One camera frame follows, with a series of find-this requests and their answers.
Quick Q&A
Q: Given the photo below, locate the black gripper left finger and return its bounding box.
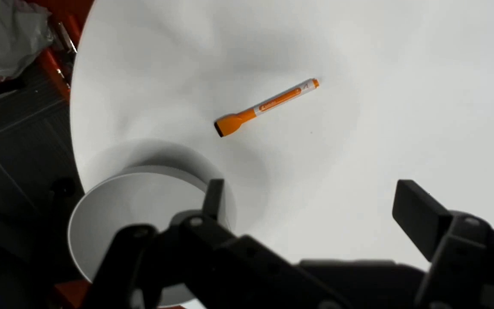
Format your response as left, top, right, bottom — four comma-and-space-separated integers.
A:
86, 179, 352, 309

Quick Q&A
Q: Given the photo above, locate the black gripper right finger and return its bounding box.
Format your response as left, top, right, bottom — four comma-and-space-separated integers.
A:
391, 179, 494, 309

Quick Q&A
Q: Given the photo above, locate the orange and white pen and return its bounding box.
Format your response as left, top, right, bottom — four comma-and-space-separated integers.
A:
213, 77, 321, 139

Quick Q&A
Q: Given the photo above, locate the white round bowl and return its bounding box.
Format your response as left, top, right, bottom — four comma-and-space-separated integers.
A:
66, 163, 239, 307

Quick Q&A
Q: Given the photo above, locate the white plastic bag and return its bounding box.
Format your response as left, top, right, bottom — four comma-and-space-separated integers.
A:
0, 0, 55, 91

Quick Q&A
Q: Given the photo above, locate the orange metal frame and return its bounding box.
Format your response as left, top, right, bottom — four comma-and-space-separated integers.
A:
31, 0, 96, 103

